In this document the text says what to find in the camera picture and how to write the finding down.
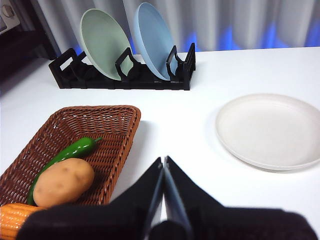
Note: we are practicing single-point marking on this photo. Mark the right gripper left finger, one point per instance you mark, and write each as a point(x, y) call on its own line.
point(100, 222)

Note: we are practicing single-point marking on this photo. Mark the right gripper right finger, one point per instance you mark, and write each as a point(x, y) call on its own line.
point(237, 222)

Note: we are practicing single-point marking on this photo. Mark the brown potato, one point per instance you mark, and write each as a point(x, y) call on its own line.
point(62, 182)

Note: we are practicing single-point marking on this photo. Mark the green cucumber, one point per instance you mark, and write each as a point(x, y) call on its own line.
point(77, 147)

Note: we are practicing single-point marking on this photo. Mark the brown wicker basket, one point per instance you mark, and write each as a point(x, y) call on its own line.
point(107, 140)

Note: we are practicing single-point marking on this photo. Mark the yellow corn cob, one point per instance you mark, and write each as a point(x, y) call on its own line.
point(12, 220)

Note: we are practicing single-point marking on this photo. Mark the cream white plate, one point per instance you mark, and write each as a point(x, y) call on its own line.
point(270, 130)

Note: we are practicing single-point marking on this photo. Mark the black dish rack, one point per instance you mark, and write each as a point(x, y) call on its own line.
point(140, 84)

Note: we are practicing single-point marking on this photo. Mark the pale green plate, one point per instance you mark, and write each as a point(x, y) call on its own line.
point(105, 42)

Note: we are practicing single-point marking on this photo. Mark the pale blue plate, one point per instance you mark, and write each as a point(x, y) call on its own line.
point(155, 42)

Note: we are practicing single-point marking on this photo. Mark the grey pleated curtain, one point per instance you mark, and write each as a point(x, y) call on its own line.
point(225, 22)

